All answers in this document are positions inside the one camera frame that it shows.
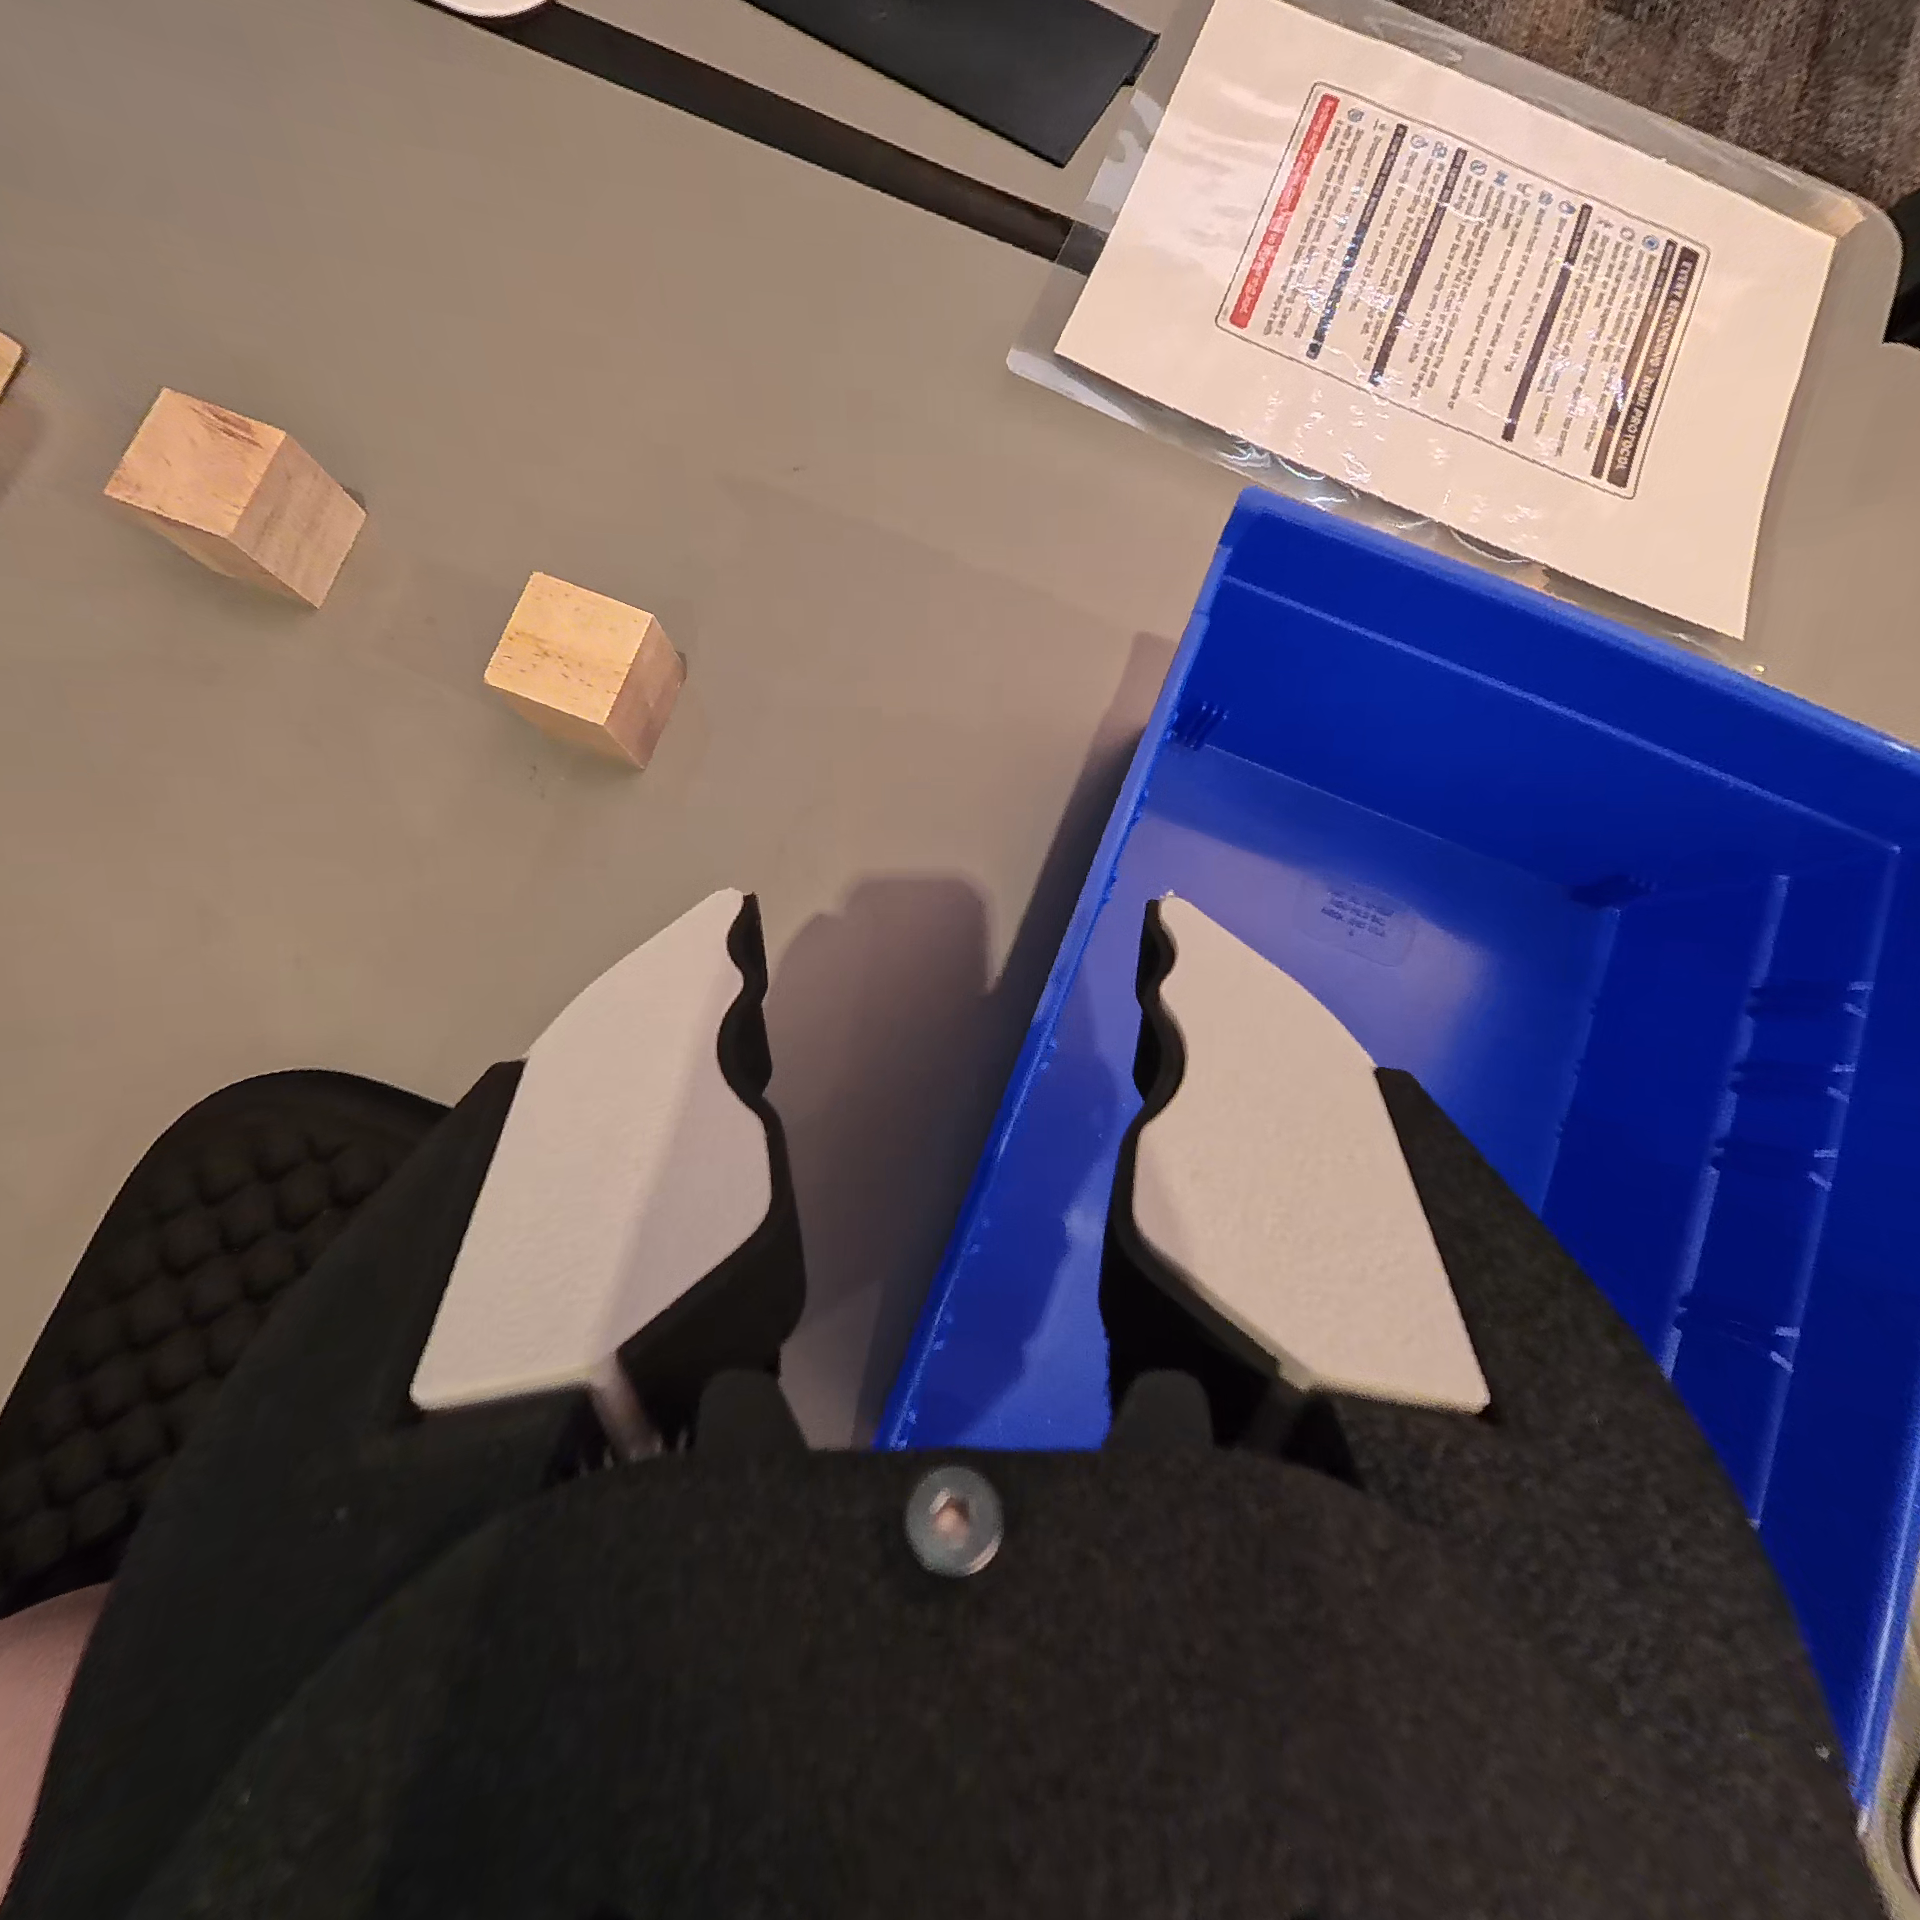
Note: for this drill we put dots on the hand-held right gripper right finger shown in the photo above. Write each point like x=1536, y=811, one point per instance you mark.
x=1289, y=1200

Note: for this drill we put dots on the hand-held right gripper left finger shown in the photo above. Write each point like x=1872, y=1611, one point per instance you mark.
x=615, y=1184

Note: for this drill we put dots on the blue plastic bin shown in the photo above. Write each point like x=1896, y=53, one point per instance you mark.
x=1425, y=840

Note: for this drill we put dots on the light wooden cube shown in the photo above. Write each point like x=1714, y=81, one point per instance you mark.
x=240, y=495
x=586, y=668
x=7, y=364

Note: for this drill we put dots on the person's right forearm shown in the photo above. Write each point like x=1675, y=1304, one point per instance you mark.
x=37, y=1695

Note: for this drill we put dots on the black quilted wrist rest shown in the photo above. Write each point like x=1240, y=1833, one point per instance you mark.
x=166, y=1289

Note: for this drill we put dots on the white printed paper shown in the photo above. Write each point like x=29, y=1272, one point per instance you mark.
x=1470, y=299

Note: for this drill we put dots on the instruction board on stand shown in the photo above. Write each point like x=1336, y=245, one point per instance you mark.
x=487, y=5

